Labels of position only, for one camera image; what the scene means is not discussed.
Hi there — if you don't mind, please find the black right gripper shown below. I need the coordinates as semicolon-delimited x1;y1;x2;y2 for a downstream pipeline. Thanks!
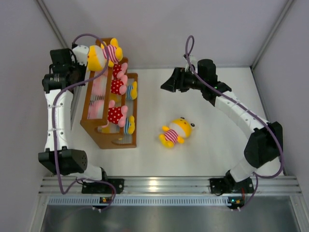
161;68;205;93

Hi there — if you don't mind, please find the yellow pink-striped toy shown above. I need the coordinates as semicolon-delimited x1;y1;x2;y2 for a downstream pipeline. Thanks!
158;117;196;148
87;38;124;72

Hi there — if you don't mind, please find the yellow pink-striped toy front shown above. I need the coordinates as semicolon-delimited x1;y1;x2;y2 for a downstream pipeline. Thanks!
158;117;196;148

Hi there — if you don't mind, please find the pink red-dotted toy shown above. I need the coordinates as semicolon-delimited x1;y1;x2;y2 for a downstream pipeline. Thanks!
112;62;128;79
92;75;128;96

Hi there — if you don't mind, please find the yellow blue-striped toy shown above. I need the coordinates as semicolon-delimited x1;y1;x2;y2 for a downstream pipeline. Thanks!
101;115;136;136
111;80;138;100

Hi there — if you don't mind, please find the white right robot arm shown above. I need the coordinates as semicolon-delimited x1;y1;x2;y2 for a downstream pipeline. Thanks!
161;55;283;195

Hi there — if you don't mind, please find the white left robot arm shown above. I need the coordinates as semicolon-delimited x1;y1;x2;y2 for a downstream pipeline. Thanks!
38;44;109;193

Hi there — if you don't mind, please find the wooden tiered shelf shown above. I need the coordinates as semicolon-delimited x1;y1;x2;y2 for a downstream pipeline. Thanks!
80;38;138;149

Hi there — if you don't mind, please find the pink toy on shelf front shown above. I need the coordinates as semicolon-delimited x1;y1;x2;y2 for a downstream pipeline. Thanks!
87;100;128;128

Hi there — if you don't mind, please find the yellow blue-striped toy on shelf front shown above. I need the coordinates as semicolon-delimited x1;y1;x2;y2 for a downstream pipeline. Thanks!
101;115;136;136

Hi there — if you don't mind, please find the left aluminium frame post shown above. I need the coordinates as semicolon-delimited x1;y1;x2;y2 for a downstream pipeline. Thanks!
36;0;84;73

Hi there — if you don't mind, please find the aluminium frame post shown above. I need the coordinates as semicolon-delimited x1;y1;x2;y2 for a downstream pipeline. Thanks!
36;0;84;73
250;0;296;72

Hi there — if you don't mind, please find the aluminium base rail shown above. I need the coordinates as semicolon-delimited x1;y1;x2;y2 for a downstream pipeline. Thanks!
38;175;302;197

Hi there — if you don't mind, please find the black right mount plate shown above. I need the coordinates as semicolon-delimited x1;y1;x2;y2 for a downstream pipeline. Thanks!
210;178;254;195

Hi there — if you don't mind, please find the black mount plate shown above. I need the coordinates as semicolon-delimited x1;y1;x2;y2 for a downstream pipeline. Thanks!
210;178;254;195
81;178;125;194

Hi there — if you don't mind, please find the black left mount plate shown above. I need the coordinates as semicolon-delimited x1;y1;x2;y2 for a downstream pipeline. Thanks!
81;178;125;194

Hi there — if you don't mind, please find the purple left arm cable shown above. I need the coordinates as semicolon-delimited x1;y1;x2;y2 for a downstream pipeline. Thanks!
53;33;117;213

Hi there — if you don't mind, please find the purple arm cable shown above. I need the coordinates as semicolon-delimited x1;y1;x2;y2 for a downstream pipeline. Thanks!
53;33;117;213
184;35;284;211

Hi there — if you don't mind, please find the white slotted cable duct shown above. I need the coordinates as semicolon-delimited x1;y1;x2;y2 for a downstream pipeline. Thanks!
48;195;242;206

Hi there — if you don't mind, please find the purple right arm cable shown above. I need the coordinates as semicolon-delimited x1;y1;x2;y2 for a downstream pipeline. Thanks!
184;35;284;211

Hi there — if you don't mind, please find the right aluminium frame post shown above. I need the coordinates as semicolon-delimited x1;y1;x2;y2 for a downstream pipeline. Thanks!
250;0;296;72

